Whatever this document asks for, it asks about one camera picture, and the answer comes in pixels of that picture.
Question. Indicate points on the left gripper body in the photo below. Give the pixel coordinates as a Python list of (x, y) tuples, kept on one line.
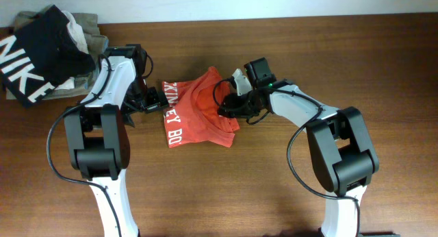
[(150, 99)]

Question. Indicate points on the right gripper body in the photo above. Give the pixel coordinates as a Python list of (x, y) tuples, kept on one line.
[(246, 104)]

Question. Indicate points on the red t-shirt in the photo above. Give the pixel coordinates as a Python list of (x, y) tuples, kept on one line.
[(192, 115)]

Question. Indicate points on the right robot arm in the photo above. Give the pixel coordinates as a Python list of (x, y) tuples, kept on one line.
[(342, 154)]

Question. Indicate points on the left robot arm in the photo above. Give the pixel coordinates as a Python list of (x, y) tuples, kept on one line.
[(98, 143)]

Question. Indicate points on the olive folded garment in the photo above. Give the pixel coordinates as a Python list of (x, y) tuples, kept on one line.
[(89, 26)]

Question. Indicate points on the white folded garment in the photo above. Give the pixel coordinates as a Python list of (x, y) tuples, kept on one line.
[(76, 33)]

